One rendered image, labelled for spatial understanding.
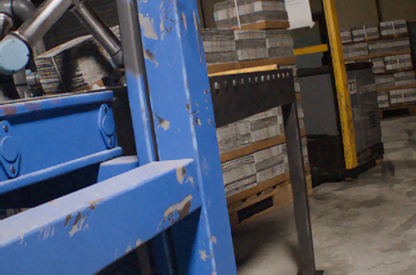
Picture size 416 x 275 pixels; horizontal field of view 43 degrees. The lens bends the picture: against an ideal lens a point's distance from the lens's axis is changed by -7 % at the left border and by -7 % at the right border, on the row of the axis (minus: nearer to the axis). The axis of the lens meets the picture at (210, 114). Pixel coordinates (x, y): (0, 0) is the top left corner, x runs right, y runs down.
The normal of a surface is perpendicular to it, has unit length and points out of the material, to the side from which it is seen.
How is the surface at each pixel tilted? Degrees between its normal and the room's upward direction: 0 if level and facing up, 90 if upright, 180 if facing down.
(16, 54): 95
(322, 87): 90
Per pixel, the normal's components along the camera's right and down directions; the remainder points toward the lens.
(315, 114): -0.64, 0.14
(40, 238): 0.92, -0.11
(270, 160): 0.75, -0.08
